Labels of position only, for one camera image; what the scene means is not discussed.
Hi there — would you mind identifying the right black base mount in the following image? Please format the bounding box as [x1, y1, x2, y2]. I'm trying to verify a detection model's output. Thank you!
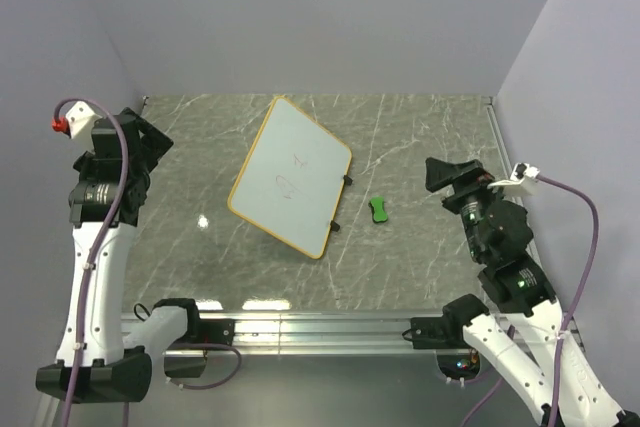
[401, 316, 467, 350]

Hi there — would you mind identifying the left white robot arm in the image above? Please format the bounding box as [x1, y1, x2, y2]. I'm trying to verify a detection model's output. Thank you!
[35, 99, 203, 403]

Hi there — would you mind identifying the aluminium front rail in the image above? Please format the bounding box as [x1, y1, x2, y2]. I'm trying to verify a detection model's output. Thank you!
[201, 310, 469, 357]

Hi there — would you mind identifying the aluminium rail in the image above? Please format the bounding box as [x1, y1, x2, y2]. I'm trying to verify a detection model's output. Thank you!
[482, 96, 540, 263]
[201, 310, 469, 357]

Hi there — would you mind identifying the green whiteboard eraser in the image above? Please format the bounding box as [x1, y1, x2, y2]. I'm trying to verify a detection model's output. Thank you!
[369, 196, 389, 224]

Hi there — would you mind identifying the yellow framed whiteboard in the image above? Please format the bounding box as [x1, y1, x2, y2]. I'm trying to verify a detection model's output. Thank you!
[227, 96, 352, 259]

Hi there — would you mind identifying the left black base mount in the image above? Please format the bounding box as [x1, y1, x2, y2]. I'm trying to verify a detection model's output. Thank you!
[190, 318, 235, 346]

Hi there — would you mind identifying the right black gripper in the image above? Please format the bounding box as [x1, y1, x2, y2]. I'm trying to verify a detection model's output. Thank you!
[423, 156, 509, 260]

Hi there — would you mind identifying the aluminium right side rail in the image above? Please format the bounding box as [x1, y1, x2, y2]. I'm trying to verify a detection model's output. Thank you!
[482, 96, 540, 263]

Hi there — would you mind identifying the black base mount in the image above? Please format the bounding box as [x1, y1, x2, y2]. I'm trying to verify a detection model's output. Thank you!
[401, 316, 467, 350]
[190, 318, 235, 346]

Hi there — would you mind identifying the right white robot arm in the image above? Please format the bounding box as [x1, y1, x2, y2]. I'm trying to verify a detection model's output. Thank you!
[425, 157, 639, 426]

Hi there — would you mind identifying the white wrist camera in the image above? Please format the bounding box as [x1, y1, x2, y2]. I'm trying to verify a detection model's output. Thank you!
[51, 101, 101, 142]
[488, 163, 540, 197]

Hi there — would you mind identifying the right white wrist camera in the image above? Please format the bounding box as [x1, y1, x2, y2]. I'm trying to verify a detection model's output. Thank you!
[488, 163, 540, 197]

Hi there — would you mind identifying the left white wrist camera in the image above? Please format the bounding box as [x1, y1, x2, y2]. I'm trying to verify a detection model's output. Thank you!
[51, 101, 101, 142]

